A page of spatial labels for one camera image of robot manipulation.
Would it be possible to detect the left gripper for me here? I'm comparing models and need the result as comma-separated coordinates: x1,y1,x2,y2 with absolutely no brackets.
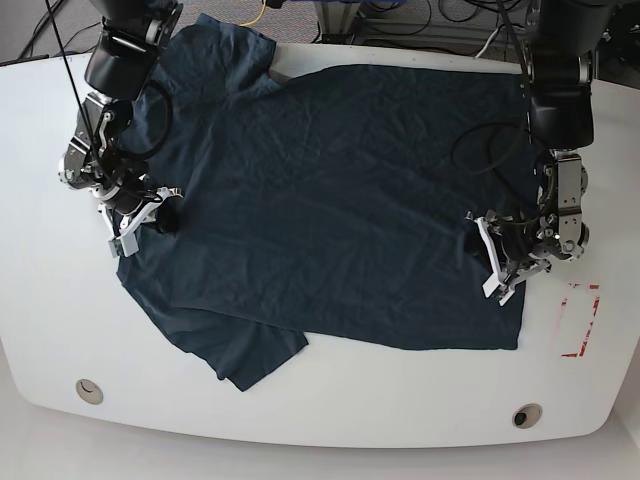
464,210,551,295

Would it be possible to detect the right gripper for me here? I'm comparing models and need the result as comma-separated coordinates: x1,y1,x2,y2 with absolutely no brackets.
94,186,183,240

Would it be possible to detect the dark navy t-shirt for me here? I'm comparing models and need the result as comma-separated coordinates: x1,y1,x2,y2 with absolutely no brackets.
117,17,537,390

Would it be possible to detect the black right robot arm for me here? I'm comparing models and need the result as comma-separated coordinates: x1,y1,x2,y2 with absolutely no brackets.
58,1,183,257

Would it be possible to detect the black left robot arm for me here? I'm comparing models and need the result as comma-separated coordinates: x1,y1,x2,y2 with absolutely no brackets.
472,1,615,305

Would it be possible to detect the red tape rectangle marking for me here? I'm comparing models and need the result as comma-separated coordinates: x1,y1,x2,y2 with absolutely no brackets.
555,283,601,359

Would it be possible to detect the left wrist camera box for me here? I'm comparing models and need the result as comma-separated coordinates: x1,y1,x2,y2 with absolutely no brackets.
482,274,515,306

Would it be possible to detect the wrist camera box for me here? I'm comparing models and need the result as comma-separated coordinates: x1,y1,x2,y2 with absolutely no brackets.
108,234,139,258
482,274,515,306

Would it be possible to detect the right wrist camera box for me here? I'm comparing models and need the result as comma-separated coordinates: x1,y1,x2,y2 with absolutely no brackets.
108,234,139,258

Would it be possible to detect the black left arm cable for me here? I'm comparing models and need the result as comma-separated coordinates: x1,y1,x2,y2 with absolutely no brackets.
449,0,546,221

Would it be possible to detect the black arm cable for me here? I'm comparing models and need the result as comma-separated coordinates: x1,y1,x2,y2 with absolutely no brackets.
449,0,546,221
44,0,175,191

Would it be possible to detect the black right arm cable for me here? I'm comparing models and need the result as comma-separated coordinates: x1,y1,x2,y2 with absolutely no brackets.
44,0,175,191

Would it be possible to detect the right table cable grommet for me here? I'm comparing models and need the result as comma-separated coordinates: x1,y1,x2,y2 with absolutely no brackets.
512,403,543,429

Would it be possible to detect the table cable grommet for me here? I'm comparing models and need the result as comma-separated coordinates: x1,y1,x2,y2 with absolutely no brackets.
512,403,543,429
75,379,104,405

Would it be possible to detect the left table cable grommet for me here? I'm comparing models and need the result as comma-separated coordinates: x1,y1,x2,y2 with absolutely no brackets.
75,379,104,405

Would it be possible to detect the yellow cable on floor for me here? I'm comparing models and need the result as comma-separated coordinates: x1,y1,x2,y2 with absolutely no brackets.
239,0,266,29

